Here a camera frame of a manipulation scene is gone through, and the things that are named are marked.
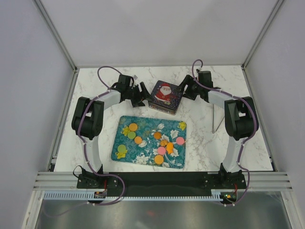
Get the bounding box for square cookie tin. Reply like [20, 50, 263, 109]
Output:
[148, 100, 181, 115]

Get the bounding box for orange round cookie left centre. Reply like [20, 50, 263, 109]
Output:
[134, 136, 142, 145]

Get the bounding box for orange round cookie top left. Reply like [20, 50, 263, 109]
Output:
[129, 123, 138, 132]

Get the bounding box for orange round cookie bottom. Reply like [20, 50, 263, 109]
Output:
[154, 155, 164, 165]

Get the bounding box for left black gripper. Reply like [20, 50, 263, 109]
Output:
[125, 83, 153, 108]

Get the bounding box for orange round cookie mid right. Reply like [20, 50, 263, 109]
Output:
[160, 139, 168, 147]

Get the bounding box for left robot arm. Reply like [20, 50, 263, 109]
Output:
[71, 74, 153, 189]

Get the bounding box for aluminium frame rail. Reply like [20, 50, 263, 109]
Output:
[33, 171, 292, 191]

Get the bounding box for pink round cookie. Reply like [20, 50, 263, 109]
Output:
[157, 146, 166, 155]
[175, 137, 185, 146]

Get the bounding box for white cable duct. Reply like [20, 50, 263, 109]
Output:
[43, 191, 223, 201]

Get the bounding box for green round cookie upper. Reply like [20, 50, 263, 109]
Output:
[127, 132, 136, 139]

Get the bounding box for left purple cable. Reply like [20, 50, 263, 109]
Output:
[72, 66, 126, 206]

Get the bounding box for green round cookie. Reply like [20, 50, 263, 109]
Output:
[118, 145, 127, 153]
[127, 132, 136, 139]

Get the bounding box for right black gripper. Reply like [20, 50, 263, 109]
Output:
[174, 75, 202, 101]

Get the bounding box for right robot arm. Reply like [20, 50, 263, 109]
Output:
[176, 71, 259, 188]

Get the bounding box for gold tin lid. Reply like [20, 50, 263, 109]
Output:
[149, 80, 183, 110]

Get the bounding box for orange flower cookie lower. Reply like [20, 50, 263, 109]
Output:
[166, 142, 174, 154]

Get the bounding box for metal tongs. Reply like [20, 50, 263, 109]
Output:
[212, 104, 224, 134]

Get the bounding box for green round cookie lower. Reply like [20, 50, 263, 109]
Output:
[118, 145, 127, 153]

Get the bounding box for pink round cookie lower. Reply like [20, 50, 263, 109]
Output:
[157, 146, 166, 155]

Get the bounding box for black mounting base plate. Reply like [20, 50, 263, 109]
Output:
[76, 171, 247, 198]

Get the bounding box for pink round cookie right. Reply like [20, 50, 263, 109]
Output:
[175, 137, 185, 146]

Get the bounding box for orange round cookie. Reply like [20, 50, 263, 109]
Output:
[129, 123, 138, 132]
[134, 136, 142, 145]
[154, 155, 164, 165]

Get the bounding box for teal floral tray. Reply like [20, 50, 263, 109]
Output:
[111, 115, 187, 169]

